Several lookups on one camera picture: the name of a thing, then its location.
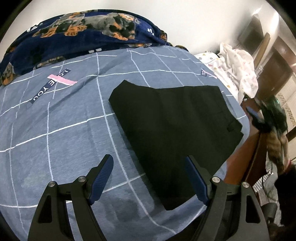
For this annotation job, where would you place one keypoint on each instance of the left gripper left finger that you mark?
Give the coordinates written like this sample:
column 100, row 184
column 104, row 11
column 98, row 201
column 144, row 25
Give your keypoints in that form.
column 51, row 220

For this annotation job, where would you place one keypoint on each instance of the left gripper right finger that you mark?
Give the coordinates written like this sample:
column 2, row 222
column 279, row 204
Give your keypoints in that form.
column 232, row 211

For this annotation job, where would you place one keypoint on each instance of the black pants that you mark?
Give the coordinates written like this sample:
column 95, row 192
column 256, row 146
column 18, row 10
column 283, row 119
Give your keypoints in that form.
column 166, row 125

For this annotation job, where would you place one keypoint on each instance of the person right hand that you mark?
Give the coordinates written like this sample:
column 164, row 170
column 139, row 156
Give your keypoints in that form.
column 277, row 150

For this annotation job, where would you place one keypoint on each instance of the white patterned cloth pile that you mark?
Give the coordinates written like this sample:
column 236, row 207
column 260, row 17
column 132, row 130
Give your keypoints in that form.
column 234, row 68

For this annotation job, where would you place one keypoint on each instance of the blue grid bedsheet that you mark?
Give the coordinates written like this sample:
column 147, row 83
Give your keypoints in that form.
column 57, row 123

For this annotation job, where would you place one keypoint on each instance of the navy dog print blanket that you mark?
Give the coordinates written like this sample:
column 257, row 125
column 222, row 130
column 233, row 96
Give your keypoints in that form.
column 71, row 35

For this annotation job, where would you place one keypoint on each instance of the dark wall television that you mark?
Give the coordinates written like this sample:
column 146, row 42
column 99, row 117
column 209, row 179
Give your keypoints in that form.
column 252, row 36

